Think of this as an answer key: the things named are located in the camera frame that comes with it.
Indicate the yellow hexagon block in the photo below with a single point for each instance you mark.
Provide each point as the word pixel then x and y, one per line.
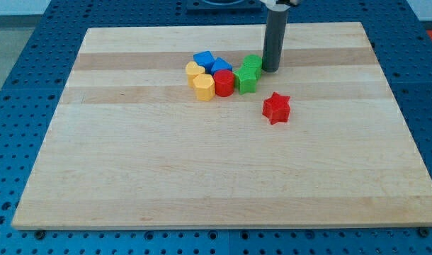
pixel 204 87

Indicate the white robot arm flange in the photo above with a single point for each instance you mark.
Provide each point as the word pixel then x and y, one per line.
pixel 280 5

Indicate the yellow heart block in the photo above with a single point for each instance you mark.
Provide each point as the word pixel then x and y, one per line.
pixel 193 69

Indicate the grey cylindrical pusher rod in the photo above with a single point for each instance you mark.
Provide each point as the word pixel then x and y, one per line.
pixel 273 40

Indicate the green circle block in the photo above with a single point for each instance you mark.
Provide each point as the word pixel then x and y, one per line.
pixel 254 62

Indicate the blue cube block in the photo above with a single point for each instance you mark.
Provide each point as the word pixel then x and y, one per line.
pixel 204 59

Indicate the wooden board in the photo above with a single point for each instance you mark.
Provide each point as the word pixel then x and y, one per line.
pixel 130 147

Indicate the red star block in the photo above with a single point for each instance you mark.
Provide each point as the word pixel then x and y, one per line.
pixel 277 108

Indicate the red cylinder block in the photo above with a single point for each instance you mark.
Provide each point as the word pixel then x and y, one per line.
pixel 224 82

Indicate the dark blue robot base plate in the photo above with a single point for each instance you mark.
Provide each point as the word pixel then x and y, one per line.
pixel 200 6

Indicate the blue triangle block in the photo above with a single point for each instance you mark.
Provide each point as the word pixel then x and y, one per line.
pixel 220 64

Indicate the green star block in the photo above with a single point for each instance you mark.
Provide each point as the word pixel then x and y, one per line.
pixel 245 80

